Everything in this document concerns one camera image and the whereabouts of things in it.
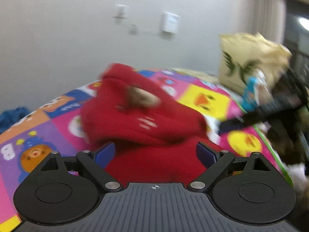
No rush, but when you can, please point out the beige curtain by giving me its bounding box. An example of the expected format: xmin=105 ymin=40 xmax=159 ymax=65
xmin=252 ymin=0 xmax=286 ymax=44

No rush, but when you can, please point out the red fleece hooded jacket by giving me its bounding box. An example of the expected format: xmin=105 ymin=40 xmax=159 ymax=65
xmin=81 ymin=63 xmax=220 ymax=185

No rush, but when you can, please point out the beige plush blanket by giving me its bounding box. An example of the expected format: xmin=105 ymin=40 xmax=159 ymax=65
xmin=168 ymin=68 xmax=219 ymax=84

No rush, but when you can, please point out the cream tote bag green bird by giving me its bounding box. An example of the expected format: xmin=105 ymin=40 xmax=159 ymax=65
xmin=218 ymin=33 xmax=292 ymax=94

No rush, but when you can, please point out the white wall box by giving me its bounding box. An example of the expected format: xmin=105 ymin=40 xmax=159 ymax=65
xmin=159 ymin=12 xmax=181 ymax=37

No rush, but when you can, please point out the blue toy box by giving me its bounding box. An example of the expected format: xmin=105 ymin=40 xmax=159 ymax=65
xmin=241 ymin=70 xmax=272 ymax=112

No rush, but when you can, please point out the blue cloth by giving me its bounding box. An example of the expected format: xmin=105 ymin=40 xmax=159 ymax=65
xmin=0 ymin=107 xmax=30 ymax=134

